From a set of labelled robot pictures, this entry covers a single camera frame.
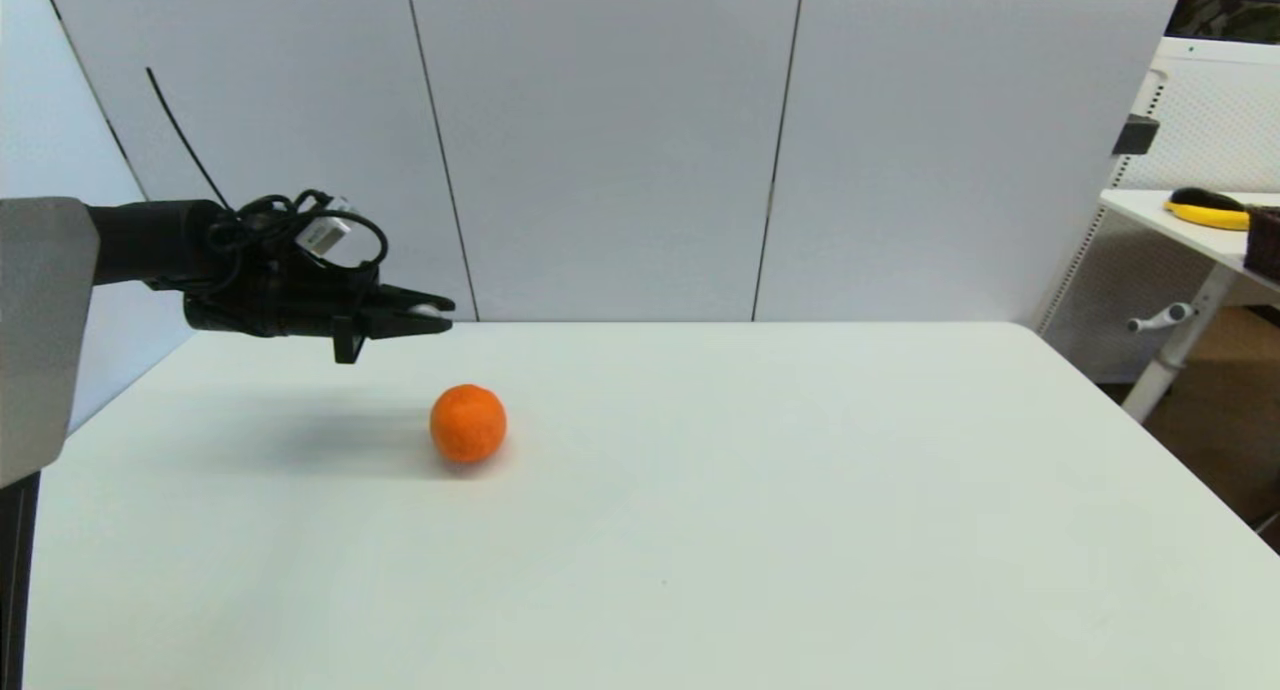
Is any yellow and black object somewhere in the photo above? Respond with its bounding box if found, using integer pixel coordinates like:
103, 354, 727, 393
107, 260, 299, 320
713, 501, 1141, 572
1165, 188, 1251, 233

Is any dark brown box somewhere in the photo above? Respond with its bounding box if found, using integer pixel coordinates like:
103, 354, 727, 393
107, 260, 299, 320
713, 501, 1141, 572
1245, 208, 1280, 281

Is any white table crank handle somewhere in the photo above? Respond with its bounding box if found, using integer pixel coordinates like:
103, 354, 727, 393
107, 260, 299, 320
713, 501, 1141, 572
1127, 305, 1196, 335

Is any white side table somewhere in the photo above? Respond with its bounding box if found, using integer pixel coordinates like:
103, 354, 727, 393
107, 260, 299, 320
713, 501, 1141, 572
1099, 191, 1280, 426

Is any white pegboard panel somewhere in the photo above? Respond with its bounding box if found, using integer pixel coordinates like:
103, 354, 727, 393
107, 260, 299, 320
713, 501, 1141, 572
1038, 38, 1280, 386

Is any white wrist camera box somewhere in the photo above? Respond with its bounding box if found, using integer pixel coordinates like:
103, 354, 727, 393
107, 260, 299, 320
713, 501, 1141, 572
296, 197, 357, 257

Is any black clamp on panel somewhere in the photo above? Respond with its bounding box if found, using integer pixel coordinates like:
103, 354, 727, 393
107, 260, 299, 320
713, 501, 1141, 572
1111, 117, 1159, 158

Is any dark monitor screen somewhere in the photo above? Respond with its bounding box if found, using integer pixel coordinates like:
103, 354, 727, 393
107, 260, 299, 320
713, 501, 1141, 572
1163, 0, 1280, 47

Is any orange fruit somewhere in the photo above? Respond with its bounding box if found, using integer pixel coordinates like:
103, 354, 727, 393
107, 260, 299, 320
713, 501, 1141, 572
430, 384, 508, 464

